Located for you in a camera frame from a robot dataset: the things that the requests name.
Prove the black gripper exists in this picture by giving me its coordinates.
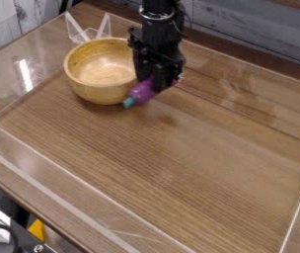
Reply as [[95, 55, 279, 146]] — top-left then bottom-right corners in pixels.
[[128, 8, 186, 93]]

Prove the purple toy eggplant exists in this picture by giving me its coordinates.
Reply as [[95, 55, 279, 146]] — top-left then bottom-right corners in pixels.
[[123, 76, 166, 109]]

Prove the black cable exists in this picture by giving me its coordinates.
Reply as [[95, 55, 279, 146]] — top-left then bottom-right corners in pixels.
[[0, 222, 25, 253]]

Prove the clear acrylic corner bracket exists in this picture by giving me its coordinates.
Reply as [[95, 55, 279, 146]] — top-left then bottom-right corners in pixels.
[[64, 12, 112, 44]]

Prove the clear acrylic back barrier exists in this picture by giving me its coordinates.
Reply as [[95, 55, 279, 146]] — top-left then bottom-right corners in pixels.
[[108, 13, 300, 147]]

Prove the clear acrylic front barrier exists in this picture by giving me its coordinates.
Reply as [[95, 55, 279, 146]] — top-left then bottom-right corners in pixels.
[[0, 127, 195, 253]]

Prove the brown wooden bowl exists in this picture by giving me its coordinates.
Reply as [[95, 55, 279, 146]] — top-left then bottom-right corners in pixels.
[[63, 38, 138, 105]]

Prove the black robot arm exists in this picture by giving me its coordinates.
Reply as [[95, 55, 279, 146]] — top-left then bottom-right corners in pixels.
[[128, 0, 186, 93]]

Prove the yellow black device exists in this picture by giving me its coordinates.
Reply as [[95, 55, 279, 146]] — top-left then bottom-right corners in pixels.
[[11, 219, 57, 253]]

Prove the clear acrylic barrier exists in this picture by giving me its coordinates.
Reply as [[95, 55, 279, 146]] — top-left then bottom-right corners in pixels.
[[0, 127, 195, 253], [108, 13, 300, 147]]

